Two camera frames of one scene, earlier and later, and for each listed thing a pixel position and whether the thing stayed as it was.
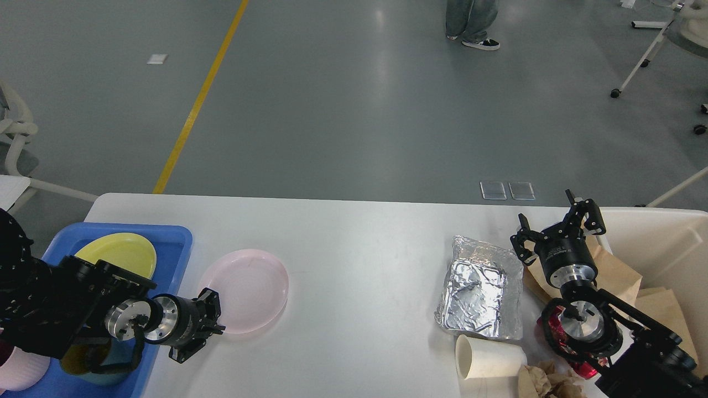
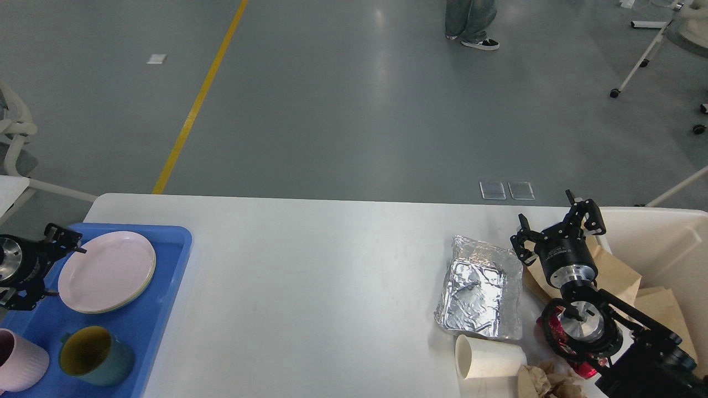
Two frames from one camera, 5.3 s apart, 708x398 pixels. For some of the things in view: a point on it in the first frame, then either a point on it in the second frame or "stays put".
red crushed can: [584, 370] stays put
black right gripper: [565, 253] stays put
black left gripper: [182, 320] -> [22, 262]
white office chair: [16, 159] stays put
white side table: [11, 188] stays put
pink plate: [252, 286] -> [106, 271]
